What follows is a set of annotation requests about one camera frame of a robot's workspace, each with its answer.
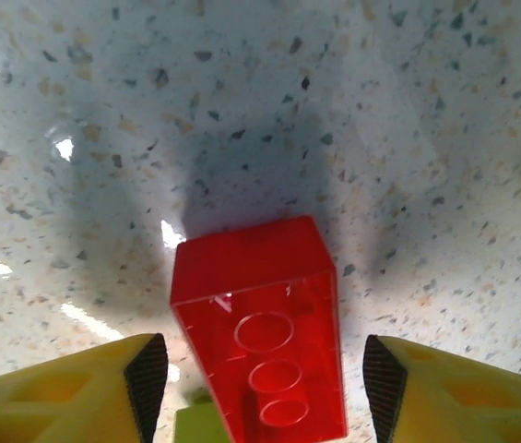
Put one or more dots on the long red lego brick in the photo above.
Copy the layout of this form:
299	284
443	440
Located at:
260	286

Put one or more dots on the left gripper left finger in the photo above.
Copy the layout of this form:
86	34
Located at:
57	406

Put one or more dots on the small green lego brick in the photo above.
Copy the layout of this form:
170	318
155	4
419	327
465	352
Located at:
197	424

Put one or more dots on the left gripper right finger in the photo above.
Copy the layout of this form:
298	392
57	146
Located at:
463	406

